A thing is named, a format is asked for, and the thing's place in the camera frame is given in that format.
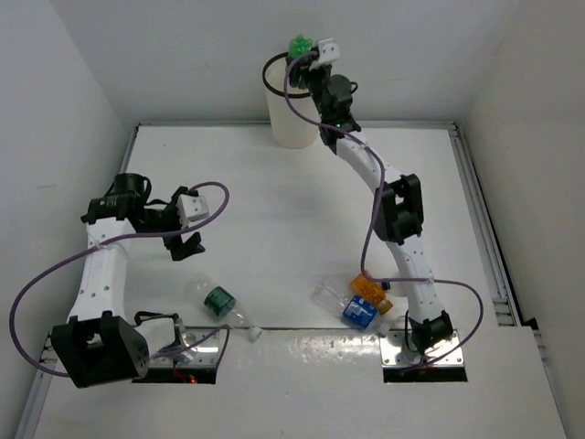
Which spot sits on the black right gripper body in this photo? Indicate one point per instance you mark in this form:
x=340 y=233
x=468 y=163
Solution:
x=315 y=79

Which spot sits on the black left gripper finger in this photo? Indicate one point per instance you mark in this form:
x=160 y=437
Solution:
x=193 y=240
x=181 y=251

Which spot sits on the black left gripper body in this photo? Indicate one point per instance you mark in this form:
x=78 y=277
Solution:
x=159 y=220

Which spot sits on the green plastic bottle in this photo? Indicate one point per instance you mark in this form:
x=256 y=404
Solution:
x=299 y=45

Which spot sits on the clear bottle green label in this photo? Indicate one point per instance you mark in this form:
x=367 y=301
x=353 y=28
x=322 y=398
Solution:
x=222 y=306

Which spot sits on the orange label plastic bottle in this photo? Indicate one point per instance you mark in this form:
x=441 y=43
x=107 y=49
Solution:
x=372 y=292

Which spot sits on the blue label plastic bottle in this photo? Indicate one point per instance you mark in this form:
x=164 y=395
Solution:
x=360 y=314

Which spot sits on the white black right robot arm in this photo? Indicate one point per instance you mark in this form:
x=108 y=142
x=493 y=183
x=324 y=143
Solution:
x=397 y=215

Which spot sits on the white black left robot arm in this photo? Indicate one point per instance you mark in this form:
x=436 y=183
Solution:
x=97 y=344

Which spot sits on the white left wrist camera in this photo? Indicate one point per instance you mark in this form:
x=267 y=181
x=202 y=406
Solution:
x=191 y=209

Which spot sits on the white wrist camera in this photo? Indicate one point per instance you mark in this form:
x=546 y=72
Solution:
x=328 y=52
x=191 y=209

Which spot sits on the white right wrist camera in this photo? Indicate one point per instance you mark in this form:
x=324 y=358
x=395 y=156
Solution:
x=328 y=52

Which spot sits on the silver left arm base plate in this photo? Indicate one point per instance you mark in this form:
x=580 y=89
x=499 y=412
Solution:
x=196 y=347

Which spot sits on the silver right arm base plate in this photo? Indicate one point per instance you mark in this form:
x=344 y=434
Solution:
x=398 y=354

